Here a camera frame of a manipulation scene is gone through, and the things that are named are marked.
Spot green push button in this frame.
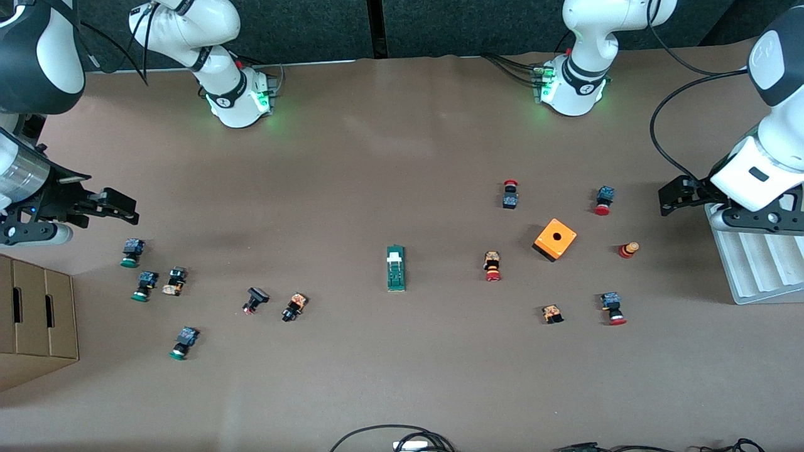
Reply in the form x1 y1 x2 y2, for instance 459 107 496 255
131 271 160 303
120 238 146 269
168 326 200 362

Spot grey ribbed tray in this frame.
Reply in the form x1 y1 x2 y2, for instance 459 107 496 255
703 201 804 306

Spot black right base cables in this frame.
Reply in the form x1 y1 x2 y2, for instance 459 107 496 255
242 60 285 96

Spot brown paper table cover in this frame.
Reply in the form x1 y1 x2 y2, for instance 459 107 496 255
0 35 804 452

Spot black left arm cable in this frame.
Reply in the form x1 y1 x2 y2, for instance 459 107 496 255
646 0 751 183

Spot black square push button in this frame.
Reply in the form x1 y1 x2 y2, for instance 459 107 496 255
242 287 271 316

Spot black base cables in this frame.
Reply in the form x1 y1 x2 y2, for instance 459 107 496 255
482 53 545 90
242 60 285 96

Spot black cable loop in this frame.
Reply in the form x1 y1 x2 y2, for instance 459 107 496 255
330 425 456 452

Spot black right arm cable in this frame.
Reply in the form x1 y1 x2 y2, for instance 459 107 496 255
38 0 158 87

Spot black button orange block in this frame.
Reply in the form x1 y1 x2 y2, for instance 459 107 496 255
281 292 309 323

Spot black cable bundle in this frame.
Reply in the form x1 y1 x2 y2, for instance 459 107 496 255
553 438 767 452

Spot black left base cables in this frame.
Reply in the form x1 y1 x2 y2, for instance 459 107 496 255
482 53 545 90

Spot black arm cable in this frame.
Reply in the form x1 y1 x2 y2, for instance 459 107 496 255
38 0 158 87
646 0 751 183

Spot green load switch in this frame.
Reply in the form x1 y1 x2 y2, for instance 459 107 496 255
386 245 408 293

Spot orange button enclosure box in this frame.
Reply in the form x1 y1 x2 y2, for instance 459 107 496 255
533 218 578 263

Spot brown cardboard box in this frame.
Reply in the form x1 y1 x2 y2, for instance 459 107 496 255
0 254 80 393

